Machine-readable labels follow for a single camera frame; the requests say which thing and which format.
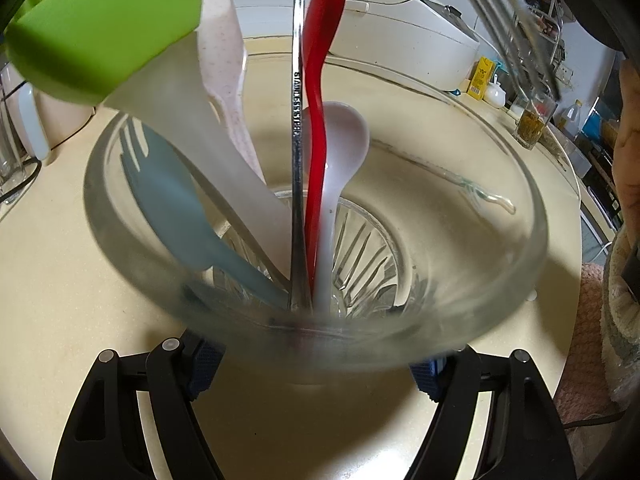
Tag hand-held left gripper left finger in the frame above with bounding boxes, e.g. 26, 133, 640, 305
52, 332, 223, 480

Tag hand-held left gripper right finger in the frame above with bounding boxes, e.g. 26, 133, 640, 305
402, 344, 588, 480

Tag clear ribbed glass cup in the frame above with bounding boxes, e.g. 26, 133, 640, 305
83, 52, 551, 377

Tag blue plastic spoon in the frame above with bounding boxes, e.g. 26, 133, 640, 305
118, 119, 289, 312

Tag small white plastic spoon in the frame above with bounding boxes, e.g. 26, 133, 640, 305
310, 101, 372, 314

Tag metal spoon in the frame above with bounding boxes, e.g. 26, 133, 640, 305
286, 0, 317, 312

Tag green silicone spatula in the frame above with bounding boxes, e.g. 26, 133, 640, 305
4, 0, 297, 282

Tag red plastic spoon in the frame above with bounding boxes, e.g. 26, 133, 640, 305
300, 0, 349, 297

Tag metal fork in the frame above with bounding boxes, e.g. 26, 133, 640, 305
442, 0, 564, 104

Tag person's right hand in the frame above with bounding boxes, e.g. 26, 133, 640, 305
612, 59, 640, 232

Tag pink fuzzy clothing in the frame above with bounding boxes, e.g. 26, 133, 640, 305
554, 259, 640, 463

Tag glass of tea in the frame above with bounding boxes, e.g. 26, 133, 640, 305
514, 91, 557, 150

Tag glass blender jar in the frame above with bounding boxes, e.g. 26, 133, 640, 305
0, 129, 27, 197

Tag white ceramic jar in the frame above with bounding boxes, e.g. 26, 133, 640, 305
483, 74, 506, 109

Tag white electric pot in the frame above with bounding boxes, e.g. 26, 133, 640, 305
14, 82, 97, 162

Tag oil bottle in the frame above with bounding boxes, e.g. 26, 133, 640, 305
557, 99, 584, 137

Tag yellow box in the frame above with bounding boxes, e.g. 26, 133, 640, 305
467, 56, 496, 100

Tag white rice cooker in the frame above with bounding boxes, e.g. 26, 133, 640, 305
234, 0, 482, 92

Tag thin black appliance cable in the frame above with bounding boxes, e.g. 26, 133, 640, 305
0, 159, 43, 207

